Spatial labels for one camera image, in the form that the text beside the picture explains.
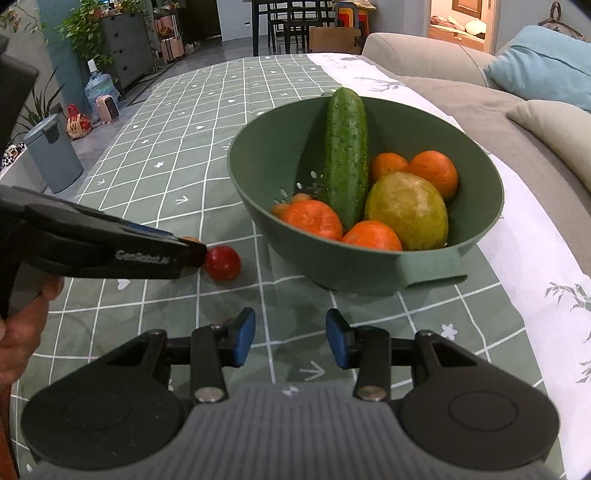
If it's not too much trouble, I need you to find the orange red sleeve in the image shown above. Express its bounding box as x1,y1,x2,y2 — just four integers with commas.
0,385,19,480

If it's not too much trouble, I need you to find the blue water jug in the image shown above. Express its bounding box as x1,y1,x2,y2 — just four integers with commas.
84,59,119,120

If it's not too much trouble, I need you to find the green cucumber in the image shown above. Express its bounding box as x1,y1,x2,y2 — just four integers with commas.
321,87,370,230

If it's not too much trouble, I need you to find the spiky potted plant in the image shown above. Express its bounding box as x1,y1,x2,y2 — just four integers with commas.
9,68,65,144

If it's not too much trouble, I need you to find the light blue cushion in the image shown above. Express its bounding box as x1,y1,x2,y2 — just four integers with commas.
485,25,591,111

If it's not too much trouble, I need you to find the green colander bowl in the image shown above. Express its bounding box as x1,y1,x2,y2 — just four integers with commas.
228,89,504,296

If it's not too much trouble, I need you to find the small orange tangerine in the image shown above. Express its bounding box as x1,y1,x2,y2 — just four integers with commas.
342,220,403,251

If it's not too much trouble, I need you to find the pink small heater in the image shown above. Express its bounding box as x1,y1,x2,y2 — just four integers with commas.
95,94,119,123

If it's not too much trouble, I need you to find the red cherry tomato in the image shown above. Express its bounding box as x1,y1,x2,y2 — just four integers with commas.
204,245,242,282

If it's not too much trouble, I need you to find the green grid tablecloth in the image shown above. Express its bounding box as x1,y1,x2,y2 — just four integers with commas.
10,55,544,474

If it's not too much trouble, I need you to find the dark grey drawer cabinet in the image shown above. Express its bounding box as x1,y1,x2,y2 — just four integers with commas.
100,13,153,92

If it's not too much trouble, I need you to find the beige cushion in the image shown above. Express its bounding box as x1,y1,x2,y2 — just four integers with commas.
506,100,591,190

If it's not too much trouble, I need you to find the white floral cloth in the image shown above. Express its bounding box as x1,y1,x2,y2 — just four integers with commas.
307,157,590,479

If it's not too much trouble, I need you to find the beige sofa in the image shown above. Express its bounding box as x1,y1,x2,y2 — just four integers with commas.
363,33,590,273

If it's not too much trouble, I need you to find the large orange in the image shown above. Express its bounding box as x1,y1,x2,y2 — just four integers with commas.
406,150,459,202
280,199,344,241

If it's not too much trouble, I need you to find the grey blue trash bin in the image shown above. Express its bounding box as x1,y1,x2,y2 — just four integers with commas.
23,114,83,194

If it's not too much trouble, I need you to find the green leafy plant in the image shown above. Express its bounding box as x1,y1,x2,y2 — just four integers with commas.
56,0,113,68

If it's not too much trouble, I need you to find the red toy basket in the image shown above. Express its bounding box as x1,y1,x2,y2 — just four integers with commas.
66,104,92,140

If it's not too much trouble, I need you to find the yellow-green passion fruit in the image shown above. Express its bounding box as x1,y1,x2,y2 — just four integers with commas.
365,172,449,251

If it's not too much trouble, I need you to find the left hand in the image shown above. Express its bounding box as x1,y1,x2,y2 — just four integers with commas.
0,275,66,386

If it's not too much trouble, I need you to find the cardboard box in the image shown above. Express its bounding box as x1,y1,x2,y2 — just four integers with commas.
310,27,363,54

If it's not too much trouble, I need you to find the black dining table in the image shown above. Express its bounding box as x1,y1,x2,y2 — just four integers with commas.
249,1,335,56

